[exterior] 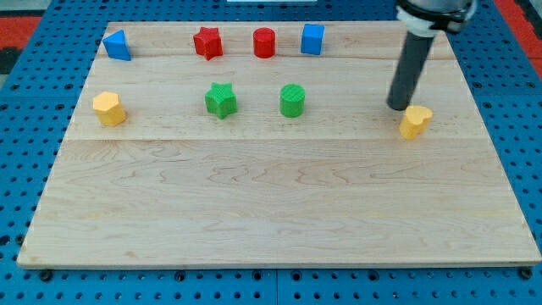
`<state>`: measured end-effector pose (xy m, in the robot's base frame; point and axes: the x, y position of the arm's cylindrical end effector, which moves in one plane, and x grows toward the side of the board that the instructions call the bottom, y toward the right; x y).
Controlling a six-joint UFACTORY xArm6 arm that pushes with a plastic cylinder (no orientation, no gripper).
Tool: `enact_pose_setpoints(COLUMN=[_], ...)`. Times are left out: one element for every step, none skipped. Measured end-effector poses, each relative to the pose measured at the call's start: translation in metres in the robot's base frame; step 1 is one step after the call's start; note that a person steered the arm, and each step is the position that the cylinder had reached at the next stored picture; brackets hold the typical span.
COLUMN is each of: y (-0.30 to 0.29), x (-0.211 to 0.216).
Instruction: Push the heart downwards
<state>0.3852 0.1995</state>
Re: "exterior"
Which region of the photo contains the blue cube block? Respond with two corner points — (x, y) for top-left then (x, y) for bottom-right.
(300, 24), (325, 55)

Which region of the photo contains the red star block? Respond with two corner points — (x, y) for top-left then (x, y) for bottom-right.
(193, 27), (224, 60)

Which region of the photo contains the green cylinder block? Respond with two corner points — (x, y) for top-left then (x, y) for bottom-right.
(279, 83), (306, 118)

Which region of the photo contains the yellow heart block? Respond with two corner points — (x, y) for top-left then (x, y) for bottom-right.
(399, 105), (433, 140)

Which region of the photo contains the red cylinder block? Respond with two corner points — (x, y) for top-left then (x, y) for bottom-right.
(252, 27), (276, 58)

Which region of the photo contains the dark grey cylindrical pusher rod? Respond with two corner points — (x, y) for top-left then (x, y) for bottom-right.
(386, 31), (434, 111)

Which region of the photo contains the green star block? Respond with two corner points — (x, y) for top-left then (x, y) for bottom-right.
(205, 82), (238, 119)

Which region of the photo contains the black white robot end mount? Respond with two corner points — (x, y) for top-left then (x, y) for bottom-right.
(395, 0), (478, 37)

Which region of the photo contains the light wooden board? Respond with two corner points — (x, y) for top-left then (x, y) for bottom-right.
(17, 21), (541, 269)

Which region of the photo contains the blue triangle block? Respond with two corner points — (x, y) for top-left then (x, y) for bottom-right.
(102, 30), (131, 61)

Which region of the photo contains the yellow hexagon block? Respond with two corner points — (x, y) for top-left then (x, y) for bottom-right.
(92, 91), (126, 126)

